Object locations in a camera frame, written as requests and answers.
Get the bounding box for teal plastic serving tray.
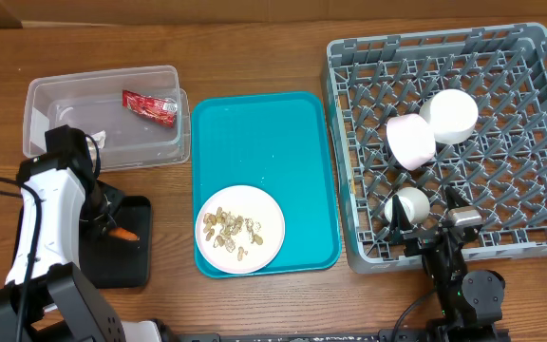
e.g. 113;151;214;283
191;91;342;275

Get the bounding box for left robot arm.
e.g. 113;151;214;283
0;125;125;341

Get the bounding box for peanut shell scraps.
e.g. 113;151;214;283
202;207;264;261

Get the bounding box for grey dishwasher rack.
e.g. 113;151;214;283
323;23;547;274

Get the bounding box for red snack wrapper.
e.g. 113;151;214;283
122;90;179;127

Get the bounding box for orange carrot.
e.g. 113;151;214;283
108;227;140;241

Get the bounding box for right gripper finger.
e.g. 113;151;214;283
389;195;412;244
444;186;468;209

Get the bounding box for white cup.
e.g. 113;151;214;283
384;187;430;224

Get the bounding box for small pink plate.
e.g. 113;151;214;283
386;114;436;171

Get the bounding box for large white plate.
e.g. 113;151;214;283
195;185;286;276

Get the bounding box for black plastic tray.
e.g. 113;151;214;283
79;194;153;289

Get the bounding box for clear plastic bin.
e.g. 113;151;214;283
23;66;191;171

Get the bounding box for white tissue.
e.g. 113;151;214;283
88;130;106;150

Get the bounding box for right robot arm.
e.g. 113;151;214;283
387;187;510;341

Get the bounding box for white bowl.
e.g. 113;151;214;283
419;89;479;144

